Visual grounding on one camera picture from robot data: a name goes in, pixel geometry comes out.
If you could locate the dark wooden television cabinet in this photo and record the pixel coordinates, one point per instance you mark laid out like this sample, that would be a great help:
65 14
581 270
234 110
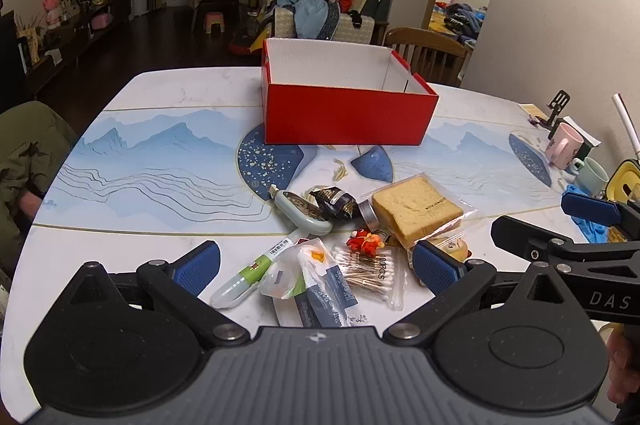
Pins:
75 40

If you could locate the blue cloth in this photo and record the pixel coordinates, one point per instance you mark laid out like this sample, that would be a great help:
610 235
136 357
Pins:
592 230

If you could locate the tissue packet grey label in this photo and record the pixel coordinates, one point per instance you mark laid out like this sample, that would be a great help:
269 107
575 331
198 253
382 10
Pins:
300 312

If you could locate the red floor object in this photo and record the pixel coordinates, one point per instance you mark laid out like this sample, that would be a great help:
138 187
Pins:
245 45

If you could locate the pink plush toy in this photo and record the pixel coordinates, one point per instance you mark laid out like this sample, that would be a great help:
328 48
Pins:
52 10

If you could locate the tissue packet with orange print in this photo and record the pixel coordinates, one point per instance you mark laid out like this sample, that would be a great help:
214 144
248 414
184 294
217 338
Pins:
330 285

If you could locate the pink bag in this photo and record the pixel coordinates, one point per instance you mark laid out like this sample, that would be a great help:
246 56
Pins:
100 21

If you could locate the pink stool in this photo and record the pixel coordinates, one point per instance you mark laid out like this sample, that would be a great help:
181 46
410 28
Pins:
214 21

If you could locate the pile of blue clothes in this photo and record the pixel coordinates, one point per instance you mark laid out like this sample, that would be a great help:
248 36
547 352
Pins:
310 15

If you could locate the small metal tin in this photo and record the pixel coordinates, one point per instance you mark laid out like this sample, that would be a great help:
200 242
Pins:
371 215

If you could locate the white plastic rod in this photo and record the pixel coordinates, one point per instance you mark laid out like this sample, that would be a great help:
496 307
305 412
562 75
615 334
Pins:
625 120

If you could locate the pink mug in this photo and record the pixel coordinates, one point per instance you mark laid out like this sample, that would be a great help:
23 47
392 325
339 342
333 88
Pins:
565 145

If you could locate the pale green oval case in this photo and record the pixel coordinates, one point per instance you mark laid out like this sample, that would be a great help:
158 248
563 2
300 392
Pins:
300 212

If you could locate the black and gold wrapper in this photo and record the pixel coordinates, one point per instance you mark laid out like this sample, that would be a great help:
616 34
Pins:
335 202

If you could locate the pale green mug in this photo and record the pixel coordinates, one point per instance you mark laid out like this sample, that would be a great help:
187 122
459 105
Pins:
592 177

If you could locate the wooden chair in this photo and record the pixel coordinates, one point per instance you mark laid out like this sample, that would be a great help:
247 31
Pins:
425 40

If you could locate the red cardboard box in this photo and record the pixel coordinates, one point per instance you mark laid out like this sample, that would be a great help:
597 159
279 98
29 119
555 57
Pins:
345 115

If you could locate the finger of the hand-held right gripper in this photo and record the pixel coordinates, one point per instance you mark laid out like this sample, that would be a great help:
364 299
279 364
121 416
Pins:
592 206
525 240

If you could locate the black phone stand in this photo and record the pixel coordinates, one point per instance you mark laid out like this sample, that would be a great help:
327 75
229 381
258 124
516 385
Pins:
560 102

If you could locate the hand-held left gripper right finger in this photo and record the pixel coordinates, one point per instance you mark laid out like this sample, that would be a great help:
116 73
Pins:
435 269

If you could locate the green and white pen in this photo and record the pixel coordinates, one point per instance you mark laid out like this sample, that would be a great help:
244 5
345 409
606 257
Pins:
250 272

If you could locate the translucent bag with green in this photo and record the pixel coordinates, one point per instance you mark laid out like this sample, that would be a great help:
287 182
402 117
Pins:
280 280

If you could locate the person's right hand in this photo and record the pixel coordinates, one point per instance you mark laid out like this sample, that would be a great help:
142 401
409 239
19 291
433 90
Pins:
625 365

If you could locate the bagged bread slice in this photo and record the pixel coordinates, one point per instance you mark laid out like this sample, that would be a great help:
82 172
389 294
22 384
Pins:
415 207

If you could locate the tan squishy toy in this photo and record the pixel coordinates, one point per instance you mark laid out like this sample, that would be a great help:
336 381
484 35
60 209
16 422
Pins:
457 250

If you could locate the olive green jacket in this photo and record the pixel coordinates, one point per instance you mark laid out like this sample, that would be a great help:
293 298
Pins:
30 155

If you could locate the black cloth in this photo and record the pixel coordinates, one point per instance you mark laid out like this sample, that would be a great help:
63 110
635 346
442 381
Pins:
355 17

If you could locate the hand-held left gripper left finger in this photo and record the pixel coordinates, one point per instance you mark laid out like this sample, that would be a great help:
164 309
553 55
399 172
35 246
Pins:
197 266

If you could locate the cotton swabs pack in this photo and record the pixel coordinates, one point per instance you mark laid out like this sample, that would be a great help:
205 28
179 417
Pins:
367 277

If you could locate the paper slip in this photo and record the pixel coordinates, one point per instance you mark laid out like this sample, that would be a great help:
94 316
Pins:
532 111

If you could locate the clothes on bed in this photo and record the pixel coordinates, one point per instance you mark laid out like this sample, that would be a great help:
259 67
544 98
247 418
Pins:
460 20

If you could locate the yellow container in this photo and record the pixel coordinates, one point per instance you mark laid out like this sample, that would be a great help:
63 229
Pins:
625 177

